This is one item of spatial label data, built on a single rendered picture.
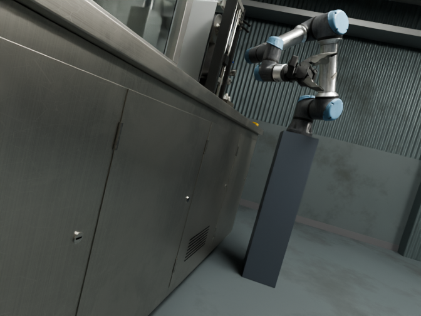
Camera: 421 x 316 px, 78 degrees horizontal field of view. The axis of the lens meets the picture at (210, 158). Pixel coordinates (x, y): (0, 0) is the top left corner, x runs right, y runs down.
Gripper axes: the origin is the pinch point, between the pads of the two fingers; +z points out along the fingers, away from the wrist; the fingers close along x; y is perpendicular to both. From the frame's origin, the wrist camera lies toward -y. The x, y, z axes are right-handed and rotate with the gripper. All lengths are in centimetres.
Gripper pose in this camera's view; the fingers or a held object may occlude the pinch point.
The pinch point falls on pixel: (330, 70)
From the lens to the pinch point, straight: 111.7
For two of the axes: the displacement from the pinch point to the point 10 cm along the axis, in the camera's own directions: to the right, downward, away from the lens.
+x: -3.4, 9.4, -0.2
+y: 6.6, 2.5, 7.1
